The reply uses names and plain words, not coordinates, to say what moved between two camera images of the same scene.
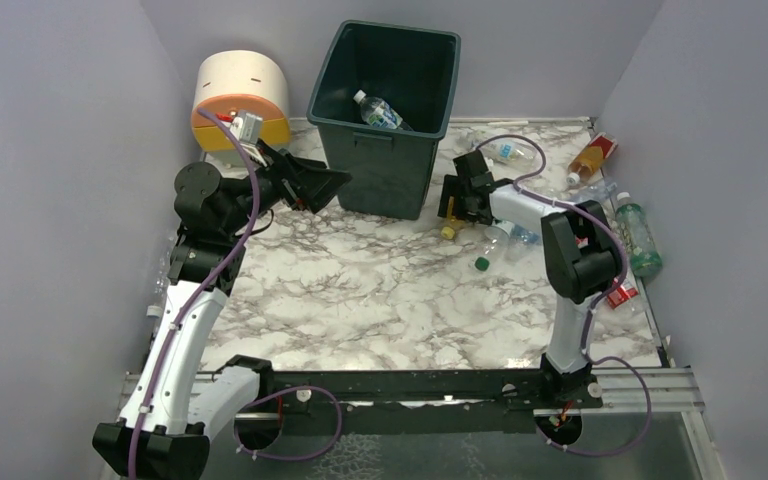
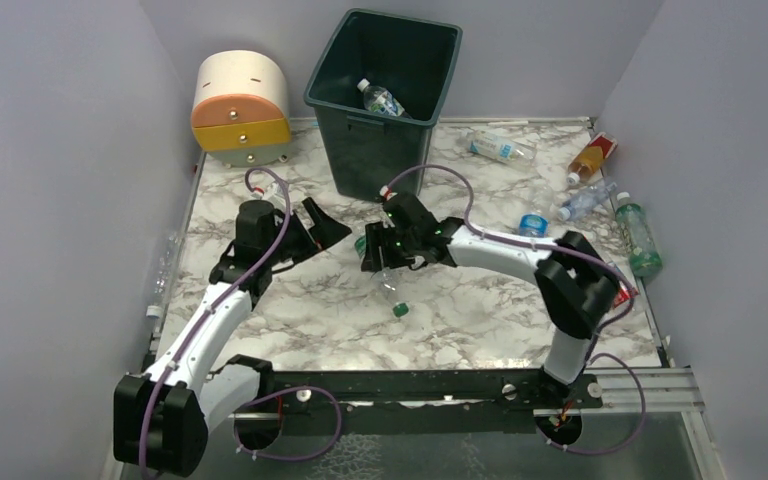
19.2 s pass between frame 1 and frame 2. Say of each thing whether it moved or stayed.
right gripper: moved
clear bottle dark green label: moved
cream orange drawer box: stayed
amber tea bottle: stayed
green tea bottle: stayed
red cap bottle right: stayed
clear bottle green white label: moved
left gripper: moved
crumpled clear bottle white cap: stayed
